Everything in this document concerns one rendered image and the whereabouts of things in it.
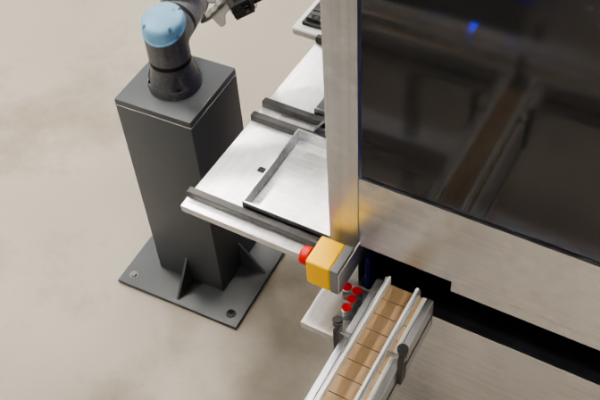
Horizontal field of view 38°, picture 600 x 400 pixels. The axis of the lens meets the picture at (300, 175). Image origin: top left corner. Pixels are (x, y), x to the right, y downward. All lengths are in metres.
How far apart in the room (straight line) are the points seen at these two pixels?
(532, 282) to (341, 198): 0.38
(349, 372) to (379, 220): 0.29
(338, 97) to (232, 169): 0.66
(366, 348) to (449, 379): 0.33
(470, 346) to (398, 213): 0.37
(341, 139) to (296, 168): 0.54
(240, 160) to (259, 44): 1.78
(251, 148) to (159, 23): 0.43
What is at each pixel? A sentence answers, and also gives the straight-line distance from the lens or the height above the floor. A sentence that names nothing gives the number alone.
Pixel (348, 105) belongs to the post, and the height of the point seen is 1.38.
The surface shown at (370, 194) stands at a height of 1.18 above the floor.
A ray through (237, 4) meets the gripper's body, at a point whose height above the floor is 1.11.
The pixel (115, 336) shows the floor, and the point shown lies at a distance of 2.93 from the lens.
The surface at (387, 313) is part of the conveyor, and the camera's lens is 1.75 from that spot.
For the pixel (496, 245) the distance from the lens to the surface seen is 1.57.
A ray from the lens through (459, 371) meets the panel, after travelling 1.94.
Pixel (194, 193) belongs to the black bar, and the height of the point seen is 0.90.
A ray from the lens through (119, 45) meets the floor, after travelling 3.96.
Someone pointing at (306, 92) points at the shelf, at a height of 0.88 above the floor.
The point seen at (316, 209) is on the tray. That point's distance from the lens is 1.98.
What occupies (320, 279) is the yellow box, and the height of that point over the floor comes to 0.99.
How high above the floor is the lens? 2.39
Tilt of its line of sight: 47 degrees down
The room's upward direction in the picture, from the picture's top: 4 degrees counter-clockwise
